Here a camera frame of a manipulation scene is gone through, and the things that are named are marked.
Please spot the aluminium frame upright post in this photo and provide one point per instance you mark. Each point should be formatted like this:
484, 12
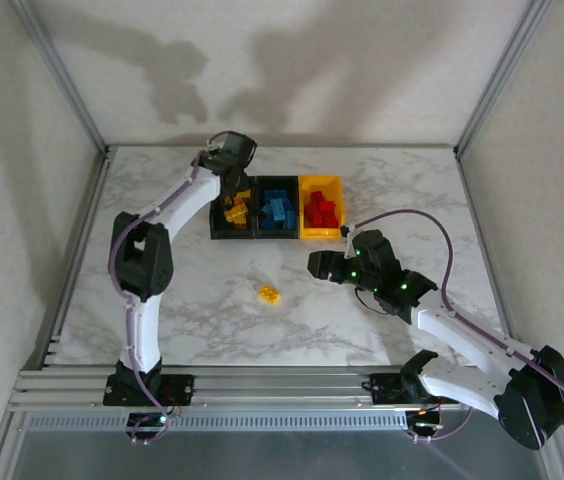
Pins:
62, 80
502, 75

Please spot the aluminium table side rail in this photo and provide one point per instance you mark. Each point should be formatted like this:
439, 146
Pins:
93, 200

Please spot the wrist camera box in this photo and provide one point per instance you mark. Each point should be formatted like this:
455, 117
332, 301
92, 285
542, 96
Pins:
214, 148
349, 245

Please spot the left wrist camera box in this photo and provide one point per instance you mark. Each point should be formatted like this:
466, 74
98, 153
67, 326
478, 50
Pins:
214, 148

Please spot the black plastic storage bin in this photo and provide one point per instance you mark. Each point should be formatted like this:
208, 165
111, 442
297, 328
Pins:
277, 236
217, 230

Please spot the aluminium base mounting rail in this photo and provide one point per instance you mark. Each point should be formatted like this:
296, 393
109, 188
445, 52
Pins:
287, 387

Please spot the red lego brick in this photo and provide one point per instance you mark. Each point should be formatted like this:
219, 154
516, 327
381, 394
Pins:
330, 206
311, 211
316, 196
311, 224
326, 219

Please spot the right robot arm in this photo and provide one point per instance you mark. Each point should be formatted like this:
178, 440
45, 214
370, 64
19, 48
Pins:
462, 330

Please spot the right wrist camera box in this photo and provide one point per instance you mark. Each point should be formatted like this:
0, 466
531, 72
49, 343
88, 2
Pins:
349, 245

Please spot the grey metal lower panel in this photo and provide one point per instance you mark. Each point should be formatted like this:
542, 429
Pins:
287, 455

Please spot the yellow plastic storage bin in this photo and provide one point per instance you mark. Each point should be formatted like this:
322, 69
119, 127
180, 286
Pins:
339, 200

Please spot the small circuit board with LED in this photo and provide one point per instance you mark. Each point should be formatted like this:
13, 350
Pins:
424, 419
162, 419

